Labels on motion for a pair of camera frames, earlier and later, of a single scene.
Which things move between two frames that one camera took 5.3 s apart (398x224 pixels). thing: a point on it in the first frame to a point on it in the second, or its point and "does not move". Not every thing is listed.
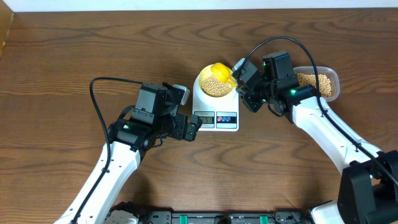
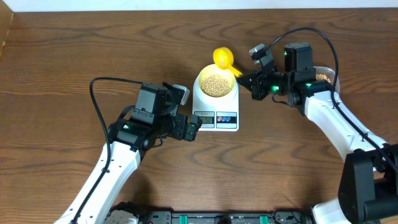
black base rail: [278, 217] does not move
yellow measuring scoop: [224, 73] to [223, 57]
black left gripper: [190, 130] does not move
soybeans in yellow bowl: [212, 87] does not move
